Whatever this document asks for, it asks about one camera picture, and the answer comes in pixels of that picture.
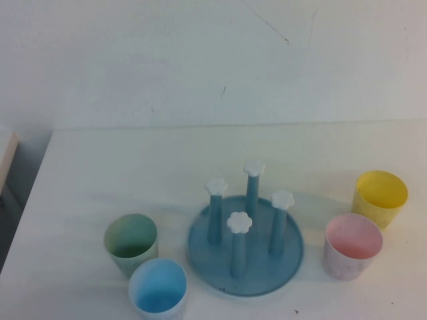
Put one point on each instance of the blue cup drying rack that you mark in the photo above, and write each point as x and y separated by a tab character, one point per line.
213	263

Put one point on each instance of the blue marbled plastic cup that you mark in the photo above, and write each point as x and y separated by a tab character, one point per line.
156	293

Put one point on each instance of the green plastic cup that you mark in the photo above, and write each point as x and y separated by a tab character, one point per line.
130	233

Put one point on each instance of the pink plastic cup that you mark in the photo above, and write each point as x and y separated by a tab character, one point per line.
347	263

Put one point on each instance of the yellow plastic cup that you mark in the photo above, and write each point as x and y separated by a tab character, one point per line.
377	213

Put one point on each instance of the white side table beige edge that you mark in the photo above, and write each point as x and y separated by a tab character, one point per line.
6	156

